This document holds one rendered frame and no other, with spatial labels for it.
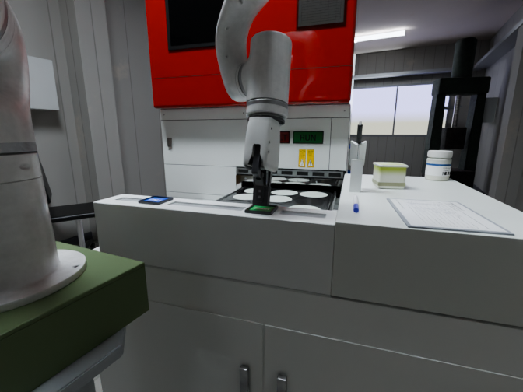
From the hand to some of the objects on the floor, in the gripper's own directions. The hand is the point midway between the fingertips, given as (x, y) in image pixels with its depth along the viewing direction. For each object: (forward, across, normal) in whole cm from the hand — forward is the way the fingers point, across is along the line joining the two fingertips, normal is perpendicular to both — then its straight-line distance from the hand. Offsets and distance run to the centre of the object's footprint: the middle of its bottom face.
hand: (261, 196), depth 57 cm
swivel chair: (+72, +139, +206) cm, 258 cm away
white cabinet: (+92, +46, -2) cm, 103 cm away
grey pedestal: (+105, -18, +31) cm, 111 cm away
